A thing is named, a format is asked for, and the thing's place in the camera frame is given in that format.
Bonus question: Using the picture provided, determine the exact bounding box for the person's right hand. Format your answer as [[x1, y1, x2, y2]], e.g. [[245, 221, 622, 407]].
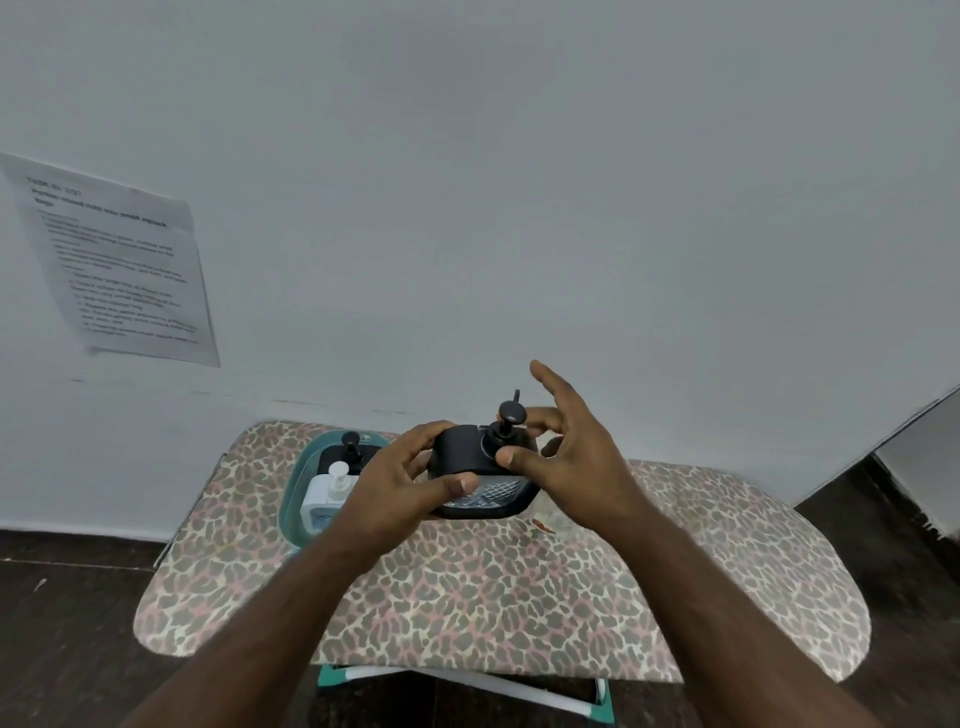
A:
[[495, 360, 645, 540]]

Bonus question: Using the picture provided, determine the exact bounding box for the teal plastic tray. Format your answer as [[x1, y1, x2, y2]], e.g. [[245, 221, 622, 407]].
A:
[[279, 429, 393, 553]]

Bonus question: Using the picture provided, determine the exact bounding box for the white pump bottle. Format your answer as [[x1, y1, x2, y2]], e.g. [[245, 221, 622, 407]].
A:
[[300, 461, 358, 538]]

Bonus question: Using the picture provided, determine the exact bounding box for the black pump dispenser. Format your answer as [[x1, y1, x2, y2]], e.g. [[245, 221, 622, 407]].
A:
[[316, 431, 388, 481]]

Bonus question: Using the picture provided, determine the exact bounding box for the person's left forearm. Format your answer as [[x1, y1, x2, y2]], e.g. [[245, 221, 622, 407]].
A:
[[120, 521, 385, 728]]

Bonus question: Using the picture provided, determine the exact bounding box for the black soap dispenser with sponge holder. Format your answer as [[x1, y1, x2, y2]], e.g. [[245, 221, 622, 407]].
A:
[[426, 389, 543, 523]]

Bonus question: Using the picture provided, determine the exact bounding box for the printed paper sheet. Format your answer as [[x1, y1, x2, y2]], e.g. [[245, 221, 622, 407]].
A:
[[0, 152, 222, 369]]

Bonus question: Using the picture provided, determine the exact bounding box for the person's right forearm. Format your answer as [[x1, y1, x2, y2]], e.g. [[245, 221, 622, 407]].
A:
[[598, 501, 888, 728]]

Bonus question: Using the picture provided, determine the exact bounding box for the person's left hand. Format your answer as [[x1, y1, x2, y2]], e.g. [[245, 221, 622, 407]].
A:
[[326, 420, 482, 561]]

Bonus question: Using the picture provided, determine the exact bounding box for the leopard print ironing board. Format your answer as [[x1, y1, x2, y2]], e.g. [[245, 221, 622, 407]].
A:
[[133, 420, 873, 686]]

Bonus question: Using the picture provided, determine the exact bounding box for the teal and white board frame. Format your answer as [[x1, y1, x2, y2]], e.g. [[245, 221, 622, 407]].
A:
[[316, 663, 616, 727]]

